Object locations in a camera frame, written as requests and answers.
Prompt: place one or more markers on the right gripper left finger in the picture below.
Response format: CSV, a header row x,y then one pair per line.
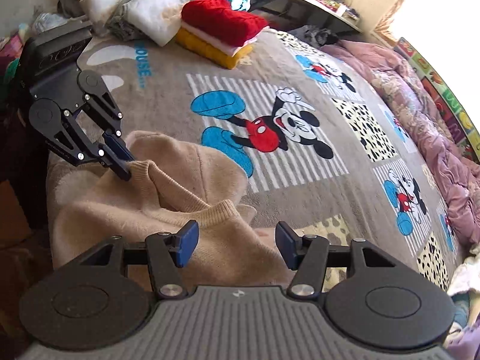
x,y
106,294

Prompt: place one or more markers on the yellow folded sweater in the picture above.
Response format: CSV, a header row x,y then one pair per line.
x,y
202,48

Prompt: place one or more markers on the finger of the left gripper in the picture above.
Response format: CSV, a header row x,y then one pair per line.
x,y
101,101
66,138

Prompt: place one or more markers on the red folded sweater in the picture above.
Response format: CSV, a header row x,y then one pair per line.
x,y
217,19

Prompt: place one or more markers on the colourful alphabet headboard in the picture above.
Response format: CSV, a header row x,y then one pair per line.
x,y
460,126

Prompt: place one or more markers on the Mickey Mouse bed blanket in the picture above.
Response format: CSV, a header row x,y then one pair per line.
x,y
318,145

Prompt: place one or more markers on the pink purple quilt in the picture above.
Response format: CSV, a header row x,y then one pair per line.
x,y
398,85

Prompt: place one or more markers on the grey crumpled garment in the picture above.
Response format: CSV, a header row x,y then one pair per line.
x,y
118,25

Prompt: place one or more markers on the pink folded garment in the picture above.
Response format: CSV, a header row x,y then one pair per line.
x,y
225,48

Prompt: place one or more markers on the beige knit sweater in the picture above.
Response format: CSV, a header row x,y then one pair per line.
x,y
172,182

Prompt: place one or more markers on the white crumpled garment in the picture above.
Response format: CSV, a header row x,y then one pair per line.
x,y
160,20

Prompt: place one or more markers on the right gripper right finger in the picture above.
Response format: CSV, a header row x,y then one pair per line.
x,y
366,294

